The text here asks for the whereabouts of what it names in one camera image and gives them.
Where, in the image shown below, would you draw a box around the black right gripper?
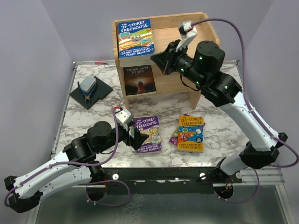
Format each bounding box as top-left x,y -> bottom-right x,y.
149,40 -> 205,88

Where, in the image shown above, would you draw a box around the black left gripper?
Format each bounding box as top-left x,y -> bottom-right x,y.
97,121 -> 149,154

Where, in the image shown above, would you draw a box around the orange 39-Storey Treehouse book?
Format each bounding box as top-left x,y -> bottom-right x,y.
119,54 -> 152,63

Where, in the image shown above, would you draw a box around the purple 52-Storey Treehouse book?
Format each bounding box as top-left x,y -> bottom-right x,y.
134,116 -> 162,154

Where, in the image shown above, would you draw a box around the blue 91-Storey Treehouse book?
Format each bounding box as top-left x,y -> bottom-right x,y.
118,18 -> 155,57

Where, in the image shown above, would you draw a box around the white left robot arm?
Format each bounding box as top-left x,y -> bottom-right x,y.
4,121 -> 149,213

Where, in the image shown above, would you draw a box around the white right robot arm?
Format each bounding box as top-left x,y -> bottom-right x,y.
150,40 -> 288,182

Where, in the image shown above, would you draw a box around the wooden bookshelf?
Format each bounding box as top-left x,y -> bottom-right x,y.
112,12 -> 221,110

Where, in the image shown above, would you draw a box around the dark Three Days book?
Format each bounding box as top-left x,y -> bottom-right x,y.
123,65 -> 156,96

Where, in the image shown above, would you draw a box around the purple green bottom book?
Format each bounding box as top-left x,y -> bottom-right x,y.
169,126 -> 179,146

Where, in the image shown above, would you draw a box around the orange 130-Storey Treehouse book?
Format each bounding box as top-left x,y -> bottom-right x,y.
177,115 -> 204,153

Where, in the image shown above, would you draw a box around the black plastic tray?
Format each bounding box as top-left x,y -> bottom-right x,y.
70,76 -> 113,110

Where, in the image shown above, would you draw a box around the red marker pen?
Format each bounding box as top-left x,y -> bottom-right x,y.
95,62 -> 109,65

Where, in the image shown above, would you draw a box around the grey tin box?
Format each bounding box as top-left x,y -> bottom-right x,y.
80,76 -> 96,92

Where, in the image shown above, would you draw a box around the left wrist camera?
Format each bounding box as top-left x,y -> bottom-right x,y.
113,106 -> 134,131

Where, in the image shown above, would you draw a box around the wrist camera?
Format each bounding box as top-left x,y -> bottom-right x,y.
176,21 -> 198,52
113,106 -> 134,131

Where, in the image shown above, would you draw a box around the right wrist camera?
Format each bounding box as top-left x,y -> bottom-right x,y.
176,21 -> 198,52

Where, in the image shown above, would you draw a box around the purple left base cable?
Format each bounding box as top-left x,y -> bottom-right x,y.
85,177 -> 132,207

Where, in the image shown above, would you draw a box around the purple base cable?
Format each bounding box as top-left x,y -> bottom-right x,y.
85,177 -> 132,207
216,168 -> 261,204

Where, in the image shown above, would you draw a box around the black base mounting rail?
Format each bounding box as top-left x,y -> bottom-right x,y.
92,166 -> 242,194

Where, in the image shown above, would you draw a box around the blue handled pliers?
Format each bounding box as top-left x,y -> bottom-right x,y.
77,82 -> 97,102

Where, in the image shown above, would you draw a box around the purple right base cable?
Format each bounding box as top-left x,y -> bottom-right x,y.
216,168 -> 261,204

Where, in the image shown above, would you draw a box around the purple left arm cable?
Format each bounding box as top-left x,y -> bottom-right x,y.
3,109 -> 119,208

